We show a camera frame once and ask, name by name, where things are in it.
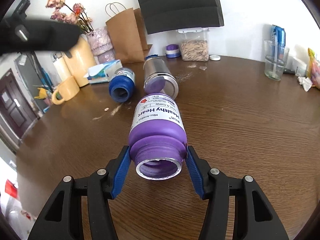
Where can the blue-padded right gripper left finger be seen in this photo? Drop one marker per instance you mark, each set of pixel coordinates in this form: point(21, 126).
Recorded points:
point(61, 216)

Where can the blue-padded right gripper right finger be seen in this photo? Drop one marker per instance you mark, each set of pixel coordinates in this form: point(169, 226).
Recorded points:
point(255, 217)

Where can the purple supplement bottle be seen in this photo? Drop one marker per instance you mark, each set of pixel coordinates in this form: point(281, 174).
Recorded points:
point(157, 139)

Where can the studio light on stand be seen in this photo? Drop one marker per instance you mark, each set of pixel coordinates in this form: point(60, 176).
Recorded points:
point(18, 10)

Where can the grey refrigerator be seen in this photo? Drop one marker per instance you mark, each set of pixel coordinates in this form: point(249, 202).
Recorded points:
point(35, 80)

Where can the white small bottle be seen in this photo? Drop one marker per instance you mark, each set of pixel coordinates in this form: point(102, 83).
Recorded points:
point(61, 66)

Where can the pink flower bouquet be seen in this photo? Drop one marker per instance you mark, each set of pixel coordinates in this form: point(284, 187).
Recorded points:
point(75, 15)

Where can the yellow thermos jug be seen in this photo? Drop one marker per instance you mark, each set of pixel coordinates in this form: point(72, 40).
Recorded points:
point(79, 59)

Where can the yellow mug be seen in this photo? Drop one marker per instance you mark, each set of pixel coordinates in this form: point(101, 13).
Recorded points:
point(65, 91)

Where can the dark wooden door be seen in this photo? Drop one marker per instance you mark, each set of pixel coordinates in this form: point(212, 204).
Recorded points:
point(17, 113)

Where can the pink glass vase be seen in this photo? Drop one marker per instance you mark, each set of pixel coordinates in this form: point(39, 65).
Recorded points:
point(101, 45)

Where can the blue tissue pack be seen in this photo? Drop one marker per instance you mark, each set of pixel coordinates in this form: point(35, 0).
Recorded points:
point(102, 73)

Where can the brown paper bag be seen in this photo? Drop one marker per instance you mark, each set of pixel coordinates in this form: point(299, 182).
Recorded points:
point(127, 32)

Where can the blue bottle lying down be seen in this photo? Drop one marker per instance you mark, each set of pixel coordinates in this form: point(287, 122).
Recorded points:
point(122, 85)

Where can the crumpled white tissue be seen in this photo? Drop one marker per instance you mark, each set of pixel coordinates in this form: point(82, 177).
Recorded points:
point(305, 82)

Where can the stainless steel bottle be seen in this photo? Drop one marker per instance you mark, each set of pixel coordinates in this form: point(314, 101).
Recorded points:
point(158, 78)

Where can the black paper bag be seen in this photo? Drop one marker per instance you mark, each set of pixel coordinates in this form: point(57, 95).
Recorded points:
point(167, 15)

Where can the purple white lid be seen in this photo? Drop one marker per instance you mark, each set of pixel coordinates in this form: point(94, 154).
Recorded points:
point(172, 51)

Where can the clear drinking glass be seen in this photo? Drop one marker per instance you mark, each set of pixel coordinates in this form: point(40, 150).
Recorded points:
point(275, 60)

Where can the colourful snack bag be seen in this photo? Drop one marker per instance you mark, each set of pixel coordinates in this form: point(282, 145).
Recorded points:
point(313, 71)

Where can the small white cap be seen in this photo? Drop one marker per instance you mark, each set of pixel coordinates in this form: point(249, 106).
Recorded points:
point(215, 57)

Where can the clear cereal container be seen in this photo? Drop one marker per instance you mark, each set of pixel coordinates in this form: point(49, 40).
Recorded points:
point(194, 44)

